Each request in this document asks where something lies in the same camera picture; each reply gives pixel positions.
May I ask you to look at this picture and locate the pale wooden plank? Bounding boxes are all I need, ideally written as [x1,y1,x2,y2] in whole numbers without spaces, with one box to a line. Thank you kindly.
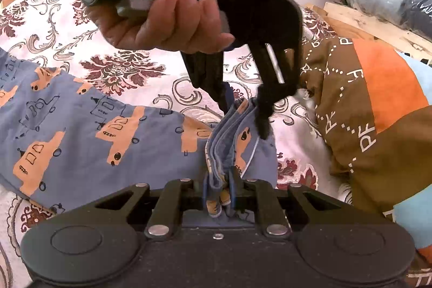
[305,1,432,63]

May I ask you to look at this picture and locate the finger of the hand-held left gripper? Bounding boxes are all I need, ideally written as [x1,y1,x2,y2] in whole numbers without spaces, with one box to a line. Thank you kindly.
[250,42,303,141]
[183,48,235,116]

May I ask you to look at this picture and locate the floral white bedsheet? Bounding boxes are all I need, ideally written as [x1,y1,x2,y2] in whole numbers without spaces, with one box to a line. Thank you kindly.
[0,0,355,288]

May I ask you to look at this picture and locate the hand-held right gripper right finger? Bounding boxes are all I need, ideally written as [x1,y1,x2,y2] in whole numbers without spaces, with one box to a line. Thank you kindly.
[229,168,359,239]

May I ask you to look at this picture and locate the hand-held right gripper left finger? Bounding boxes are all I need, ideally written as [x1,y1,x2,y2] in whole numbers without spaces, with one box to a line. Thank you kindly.
[69,178,208,240]

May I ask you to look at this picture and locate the blue pants with orange cars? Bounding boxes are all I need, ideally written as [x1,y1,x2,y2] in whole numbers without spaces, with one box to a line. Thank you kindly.
[0,48,279,220]

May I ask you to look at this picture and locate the brown orange blue quilt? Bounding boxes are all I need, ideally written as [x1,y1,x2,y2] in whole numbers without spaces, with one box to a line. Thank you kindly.
[297,35,432,288]

